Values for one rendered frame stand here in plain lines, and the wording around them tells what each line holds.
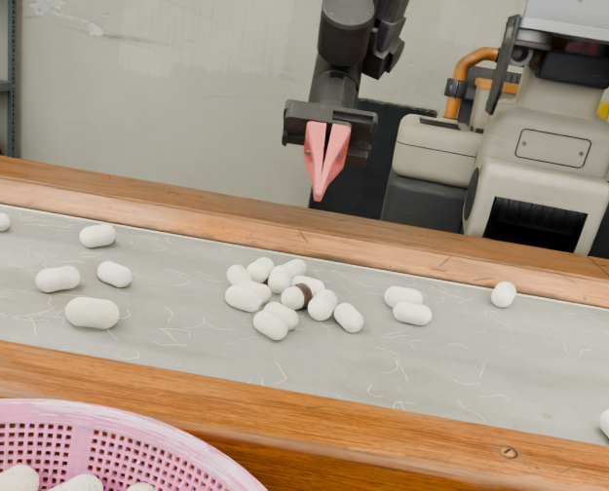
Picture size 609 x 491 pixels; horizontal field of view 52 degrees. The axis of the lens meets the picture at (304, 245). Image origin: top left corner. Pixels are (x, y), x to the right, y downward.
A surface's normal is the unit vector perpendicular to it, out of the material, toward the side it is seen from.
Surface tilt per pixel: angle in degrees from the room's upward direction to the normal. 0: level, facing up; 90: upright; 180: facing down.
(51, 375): 0
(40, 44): 90
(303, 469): 90
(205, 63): 90
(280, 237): 45
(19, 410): 75
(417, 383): 0
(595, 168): 98
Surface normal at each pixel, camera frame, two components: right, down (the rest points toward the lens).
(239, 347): 0.15, -0.93
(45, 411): 0.15, 0.08
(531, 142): -0.18, 0.43
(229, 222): 0.07, -0.44
